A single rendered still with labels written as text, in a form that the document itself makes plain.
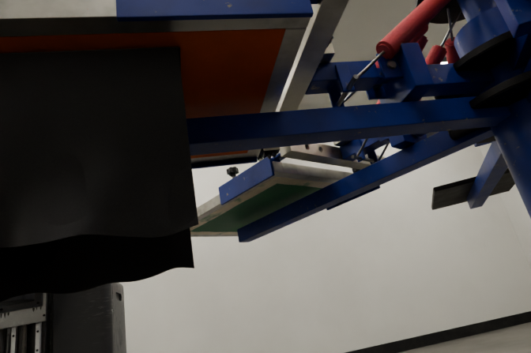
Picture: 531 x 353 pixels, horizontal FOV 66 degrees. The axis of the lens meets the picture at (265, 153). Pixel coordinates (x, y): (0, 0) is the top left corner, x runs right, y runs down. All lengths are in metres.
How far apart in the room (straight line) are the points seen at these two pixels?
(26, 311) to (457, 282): 4.72
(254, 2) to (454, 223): 5.23
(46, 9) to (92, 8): 0.06
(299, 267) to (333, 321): 0.66
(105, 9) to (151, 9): 0.07
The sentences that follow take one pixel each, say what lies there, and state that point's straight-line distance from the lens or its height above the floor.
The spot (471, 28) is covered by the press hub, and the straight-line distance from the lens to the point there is 1.28.
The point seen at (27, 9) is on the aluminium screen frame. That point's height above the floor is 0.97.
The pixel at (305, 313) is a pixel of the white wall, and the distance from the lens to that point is 4.75.
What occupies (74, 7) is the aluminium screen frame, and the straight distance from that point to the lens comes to 0.69.
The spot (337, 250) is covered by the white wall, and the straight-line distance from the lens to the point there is 4.96.
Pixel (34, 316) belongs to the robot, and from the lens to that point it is 1.71.
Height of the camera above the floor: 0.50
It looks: 23 degrees up
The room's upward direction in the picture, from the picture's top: 11 degrees counter-clockwise
